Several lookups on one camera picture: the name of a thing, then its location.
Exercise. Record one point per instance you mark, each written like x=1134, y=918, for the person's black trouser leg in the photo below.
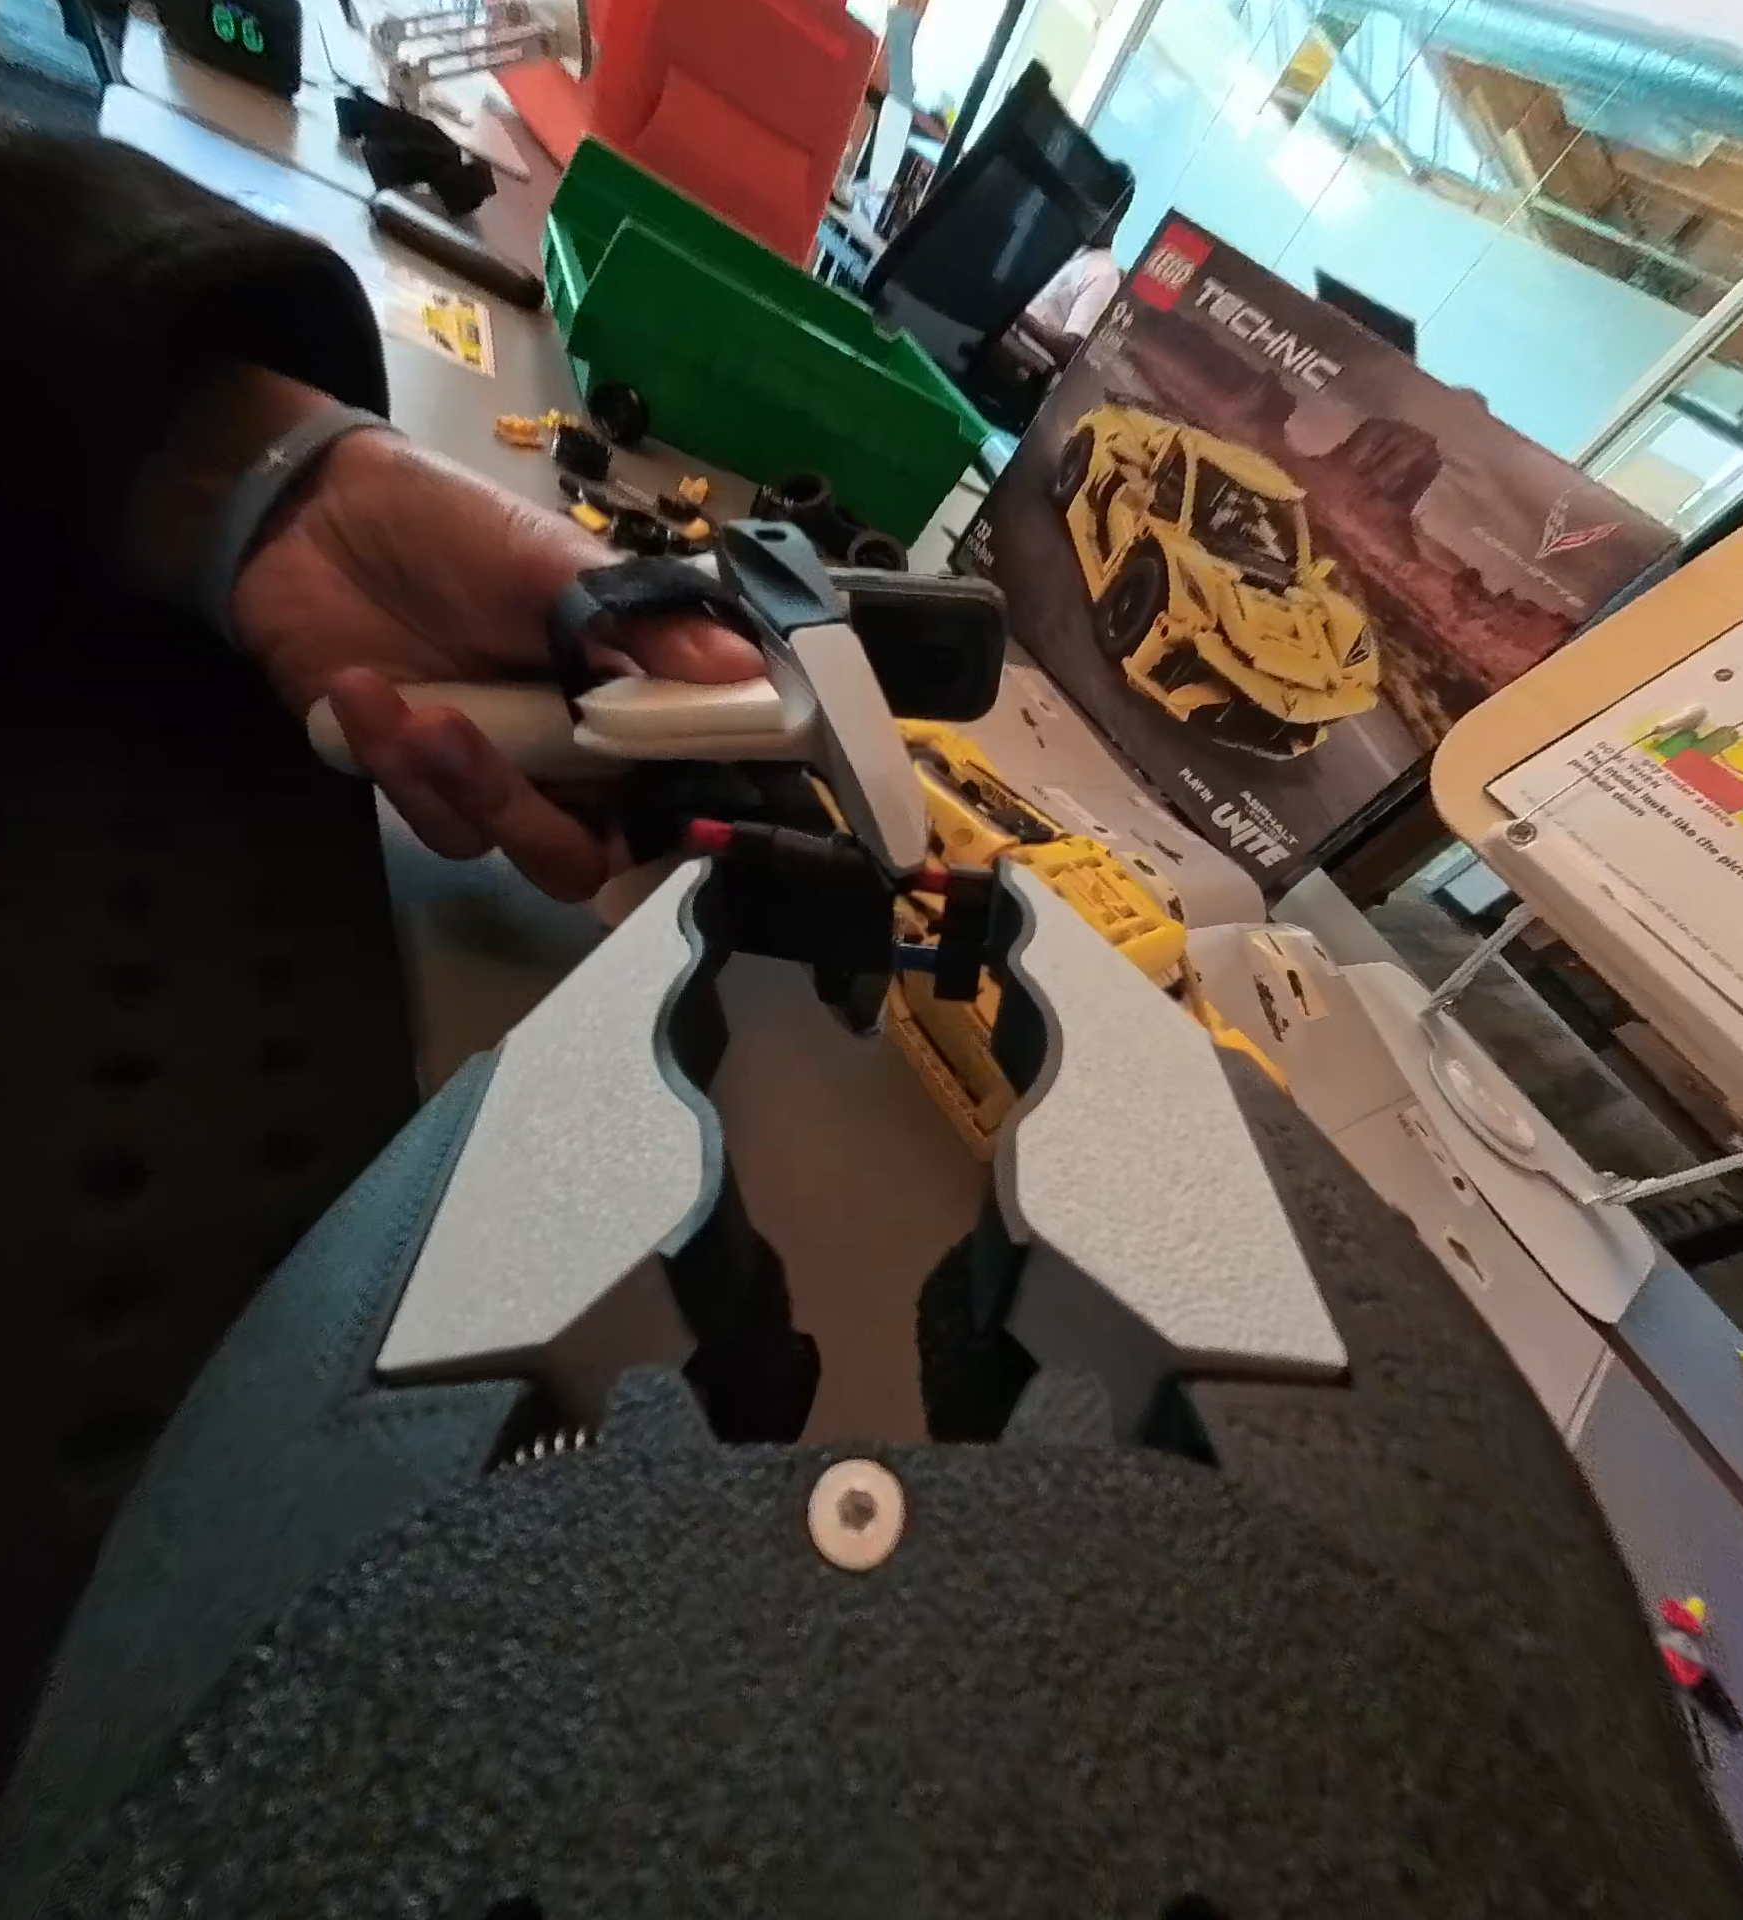
x=137, y=1126

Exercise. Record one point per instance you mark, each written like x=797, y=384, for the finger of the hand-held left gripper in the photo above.
x=856, y=736

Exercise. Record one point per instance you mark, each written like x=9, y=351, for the green plastic bin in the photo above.
x=752, y=360

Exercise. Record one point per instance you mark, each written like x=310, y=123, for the colourful sticker sheet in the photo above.
x=445, y=328

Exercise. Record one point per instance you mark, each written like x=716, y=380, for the orange box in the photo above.
x=722, y=104

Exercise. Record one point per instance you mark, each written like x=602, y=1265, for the grey wristband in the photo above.
x=271, y=494

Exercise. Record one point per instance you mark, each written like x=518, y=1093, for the silver ventilation duct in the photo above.
x=1638, y=61

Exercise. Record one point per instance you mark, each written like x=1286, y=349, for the black printed toy box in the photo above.
x=1261, y=600

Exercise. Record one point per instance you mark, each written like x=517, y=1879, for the wooden board document stand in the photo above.
x=466, y=38
x=1681, y=780

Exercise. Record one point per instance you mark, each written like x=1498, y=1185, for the red black toy axle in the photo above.
x=714, y=836

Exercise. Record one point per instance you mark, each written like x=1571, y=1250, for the yellow toy brick car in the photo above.
x=1081, y=900

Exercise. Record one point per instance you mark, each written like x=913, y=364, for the open instruction booklet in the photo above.
x=1321, y=1021

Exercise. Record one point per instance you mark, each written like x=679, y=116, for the person's left hand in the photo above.
x=407, y=570

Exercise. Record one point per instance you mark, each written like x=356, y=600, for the black device green lights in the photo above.
x=233, y=38

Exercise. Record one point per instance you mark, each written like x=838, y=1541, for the scattered colourful toy pieces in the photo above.
x=1690, y=1650

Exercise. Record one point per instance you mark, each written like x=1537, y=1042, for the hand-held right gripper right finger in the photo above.
x=1172, y=1200

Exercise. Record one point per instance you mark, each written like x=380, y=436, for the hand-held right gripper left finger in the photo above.
x=556, y=1200

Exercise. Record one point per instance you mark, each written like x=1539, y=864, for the black upright panel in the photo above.
x=1007, y=225

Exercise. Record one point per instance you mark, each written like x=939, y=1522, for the pile of yellow black toy pieces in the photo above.
x=617, y=494

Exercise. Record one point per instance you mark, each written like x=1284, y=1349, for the small flat black device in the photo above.
x=459, y=248

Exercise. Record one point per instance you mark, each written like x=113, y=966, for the person's left forearm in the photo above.
x=108, y=330

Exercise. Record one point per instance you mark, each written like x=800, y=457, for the yellow black toy connector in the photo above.
x=811, y=914

